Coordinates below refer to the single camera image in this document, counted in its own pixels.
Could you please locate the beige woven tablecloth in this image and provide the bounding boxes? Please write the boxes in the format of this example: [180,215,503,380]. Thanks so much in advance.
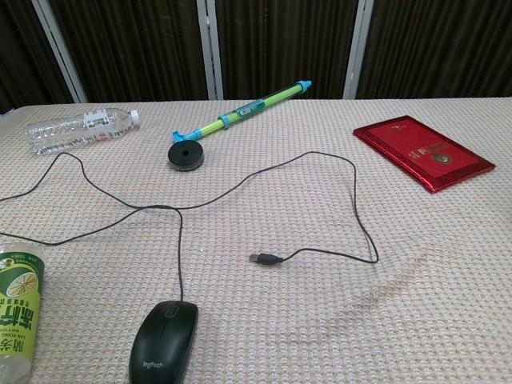
[0,95,512,384]

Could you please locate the green label drink bottle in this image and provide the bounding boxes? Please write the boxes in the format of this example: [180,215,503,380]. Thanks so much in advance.
[0,242,45,384]

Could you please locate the black mouse cable with USB plug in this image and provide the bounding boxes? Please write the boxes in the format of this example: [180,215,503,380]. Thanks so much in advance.
[0,150,379,303]

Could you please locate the black Logitech computer mouse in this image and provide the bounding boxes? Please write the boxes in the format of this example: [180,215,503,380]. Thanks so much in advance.
[128,300,200,384]

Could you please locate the green and blue toy pump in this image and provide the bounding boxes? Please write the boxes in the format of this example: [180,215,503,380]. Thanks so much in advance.
[171,79,313,144]

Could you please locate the red certificate folder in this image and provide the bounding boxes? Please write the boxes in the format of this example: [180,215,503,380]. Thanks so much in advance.
[352,114,497,195]

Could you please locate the clear plastic water bottle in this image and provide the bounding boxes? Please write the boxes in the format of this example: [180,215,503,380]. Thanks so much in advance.
[26,106,142,156]

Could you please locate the black round disc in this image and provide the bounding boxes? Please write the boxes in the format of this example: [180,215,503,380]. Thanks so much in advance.
[166,140,206,173]

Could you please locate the white partition post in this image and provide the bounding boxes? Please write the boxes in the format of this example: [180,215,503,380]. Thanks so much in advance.
[342,0,375,100]
[196,0,224,101]
[30,0,89,104]

